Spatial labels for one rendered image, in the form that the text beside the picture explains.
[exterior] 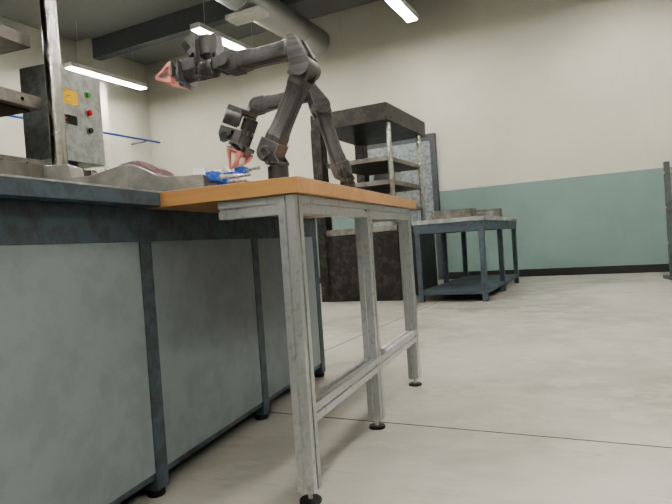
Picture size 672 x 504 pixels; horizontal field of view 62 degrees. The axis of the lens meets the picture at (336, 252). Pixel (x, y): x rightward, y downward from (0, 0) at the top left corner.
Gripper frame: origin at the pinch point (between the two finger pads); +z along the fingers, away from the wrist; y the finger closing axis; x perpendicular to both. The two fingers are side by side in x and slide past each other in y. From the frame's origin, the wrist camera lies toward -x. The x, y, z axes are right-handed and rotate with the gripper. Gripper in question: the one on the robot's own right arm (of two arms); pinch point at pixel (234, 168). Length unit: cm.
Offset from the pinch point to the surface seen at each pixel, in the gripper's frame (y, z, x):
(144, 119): -696, -49, -623
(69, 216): 91, 24, 18
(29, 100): 24, 2, -80
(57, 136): 16, 11, -70
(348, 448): 21, 70, 82
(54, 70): 18, -13, -80
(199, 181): 52, 8, 21
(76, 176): 59, 19, -14
